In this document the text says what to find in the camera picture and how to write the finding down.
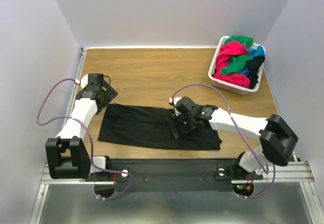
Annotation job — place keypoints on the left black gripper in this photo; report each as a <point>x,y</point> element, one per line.
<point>110,94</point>

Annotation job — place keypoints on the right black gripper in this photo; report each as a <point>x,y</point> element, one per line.
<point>173,126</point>

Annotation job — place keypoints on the black t shirt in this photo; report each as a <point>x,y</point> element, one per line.
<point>143,126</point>
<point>253,67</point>

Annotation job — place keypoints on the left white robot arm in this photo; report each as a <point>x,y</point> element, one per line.
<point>66,153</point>

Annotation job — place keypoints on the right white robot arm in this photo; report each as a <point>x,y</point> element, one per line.
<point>277,139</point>

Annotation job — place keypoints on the white plastic laundry basket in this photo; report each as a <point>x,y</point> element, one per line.
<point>227,85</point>

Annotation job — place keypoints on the green t shirt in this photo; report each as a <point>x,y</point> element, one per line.
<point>235,54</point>

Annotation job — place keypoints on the pink t shirt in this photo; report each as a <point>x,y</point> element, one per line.
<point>235,78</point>

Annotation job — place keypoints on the black t shirt in basket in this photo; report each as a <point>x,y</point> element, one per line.
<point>253,67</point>

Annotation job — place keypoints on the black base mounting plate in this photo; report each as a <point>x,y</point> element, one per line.
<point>173,175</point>

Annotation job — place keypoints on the blue t shirt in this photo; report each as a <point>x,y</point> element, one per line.
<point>259,51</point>

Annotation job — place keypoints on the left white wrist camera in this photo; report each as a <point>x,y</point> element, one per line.
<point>83,82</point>

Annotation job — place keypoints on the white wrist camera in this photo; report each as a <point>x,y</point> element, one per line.
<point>83,82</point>
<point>173,100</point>

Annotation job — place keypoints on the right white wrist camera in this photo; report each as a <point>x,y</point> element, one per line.
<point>173,100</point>

